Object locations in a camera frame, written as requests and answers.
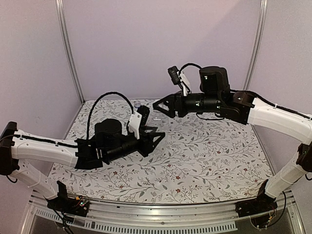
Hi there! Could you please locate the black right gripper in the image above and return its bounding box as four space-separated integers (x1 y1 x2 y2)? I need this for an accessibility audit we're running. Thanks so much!
152 90 221 118

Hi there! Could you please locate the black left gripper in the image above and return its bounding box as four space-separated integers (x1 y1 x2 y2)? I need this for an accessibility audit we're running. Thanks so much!
104 127 165 164

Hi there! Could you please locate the clear Pepsi plastic bottle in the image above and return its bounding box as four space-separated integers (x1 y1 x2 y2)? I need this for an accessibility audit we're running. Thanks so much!
134 102 141 113

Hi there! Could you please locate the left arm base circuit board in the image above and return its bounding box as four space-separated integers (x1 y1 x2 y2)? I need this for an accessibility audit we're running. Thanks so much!
46 181 90 217

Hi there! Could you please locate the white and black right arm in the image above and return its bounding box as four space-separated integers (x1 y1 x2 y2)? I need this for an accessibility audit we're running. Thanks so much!
153 66 312 213

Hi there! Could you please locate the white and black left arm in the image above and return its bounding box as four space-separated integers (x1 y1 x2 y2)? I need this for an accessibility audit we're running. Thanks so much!
0 118 165 212

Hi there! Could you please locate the floral patterned table mat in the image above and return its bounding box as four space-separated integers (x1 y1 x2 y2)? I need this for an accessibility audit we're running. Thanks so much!
49 112 273 204

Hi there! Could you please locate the left wrist camera on white mount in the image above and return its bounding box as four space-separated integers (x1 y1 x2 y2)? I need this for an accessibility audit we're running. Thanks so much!
127 105 150 139

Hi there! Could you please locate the wrist camera on white mount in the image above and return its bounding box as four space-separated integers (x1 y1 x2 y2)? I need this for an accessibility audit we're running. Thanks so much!
127 105 150 139
167 66 191 97

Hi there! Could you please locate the black braided right camera cable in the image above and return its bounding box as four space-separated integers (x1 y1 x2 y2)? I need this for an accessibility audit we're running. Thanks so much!
178 62 203 93

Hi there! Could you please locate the black braided camera cable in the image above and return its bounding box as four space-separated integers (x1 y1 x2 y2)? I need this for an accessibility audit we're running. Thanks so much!
87 91 135 139
178 62 203 93

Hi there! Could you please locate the right wrist camera on white mount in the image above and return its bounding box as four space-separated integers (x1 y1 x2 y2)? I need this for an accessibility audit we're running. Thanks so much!
167 66 191 97

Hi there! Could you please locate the black braided left camera cable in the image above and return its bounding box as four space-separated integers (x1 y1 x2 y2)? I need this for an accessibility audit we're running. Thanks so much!
87 91 135 139

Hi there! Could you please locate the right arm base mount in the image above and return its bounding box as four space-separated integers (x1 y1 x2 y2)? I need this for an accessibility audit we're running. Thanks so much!
235 180 277 229

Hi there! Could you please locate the aluminium corner post left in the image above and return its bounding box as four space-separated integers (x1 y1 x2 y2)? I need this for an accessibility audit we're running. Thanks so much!
55 0 85 104

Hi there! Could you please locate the aluminium corner post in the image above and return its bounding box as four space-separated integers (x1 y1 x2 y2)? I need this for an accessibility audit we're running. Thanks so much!
243 0 268 90
55 0 85 104

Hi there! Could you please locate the aluminium corner post right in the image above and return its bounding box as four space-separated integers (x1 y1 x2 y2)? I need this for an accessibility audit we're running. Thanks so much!
243 0 268 90

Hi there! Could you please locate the aluminium front frame rail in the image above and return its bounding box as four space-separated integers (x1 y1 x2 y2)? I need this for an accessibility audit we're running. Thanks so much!
21 190 307 234

